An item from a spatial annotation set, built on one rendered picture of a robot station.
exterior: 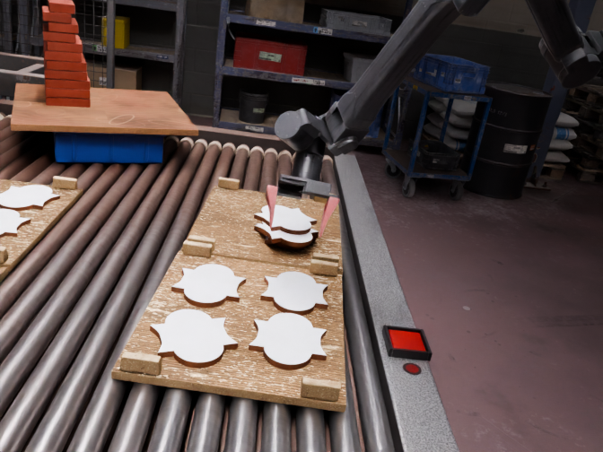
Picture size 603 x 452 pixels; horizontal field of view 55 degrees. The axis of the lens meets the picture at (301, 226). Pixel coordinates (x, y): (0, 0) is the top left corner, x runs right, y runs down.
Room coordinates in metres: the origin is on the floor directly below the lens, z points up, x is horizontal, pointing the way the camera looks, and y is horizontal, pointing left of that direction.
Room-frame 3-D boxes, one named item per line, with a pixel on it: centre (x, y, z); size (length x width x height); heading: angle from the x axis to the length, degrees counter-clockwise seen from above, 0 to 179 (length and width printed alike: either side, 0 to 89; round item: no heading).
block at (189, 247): (1.08, 0.21, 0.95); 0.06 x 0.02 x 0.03; 91
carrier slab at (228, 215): (1.31, 0.08, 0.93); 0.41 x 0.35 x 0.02; 2
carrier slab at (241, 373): (0.89, 0.07, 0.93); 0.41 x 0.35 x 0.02; 1
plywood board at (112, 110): (1.78, 0.68, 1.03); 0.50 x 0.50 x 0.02; 26
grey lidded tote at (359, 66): (5.72, -0.42, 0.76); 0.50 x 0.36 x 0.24; 105
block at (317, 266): (1.08, -0.06, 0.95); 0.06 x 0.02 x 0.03; 91
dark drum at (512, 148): (5.00, -1.60, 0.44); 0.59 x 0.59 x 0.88
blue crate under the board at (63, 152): (1.72, 0.64, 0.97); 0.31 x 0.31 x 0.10; 26
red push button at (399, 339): (0.89, -0.22, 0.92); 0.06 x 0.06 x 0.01; 5
